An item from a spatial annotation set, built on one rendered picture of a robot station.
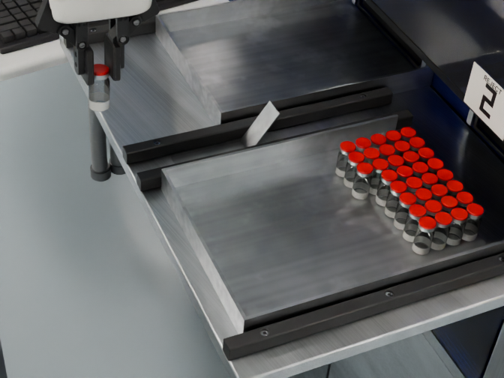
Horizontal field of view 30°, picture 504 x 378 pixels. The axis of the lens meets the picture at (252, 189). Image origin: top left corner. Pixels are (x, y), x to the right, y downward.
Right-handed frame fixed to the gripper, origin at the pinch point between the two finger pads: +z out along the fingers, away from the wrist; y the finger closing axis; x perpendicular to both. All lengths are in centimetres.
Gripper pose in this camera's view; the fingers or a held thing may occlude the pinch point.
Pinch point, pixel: (99, 58)
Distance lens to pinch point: 97.2
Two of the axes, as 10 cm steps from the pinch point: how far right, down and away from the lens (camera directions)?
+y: -9.0, 2.0, -3.9
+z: -0.8, 8.0, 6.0
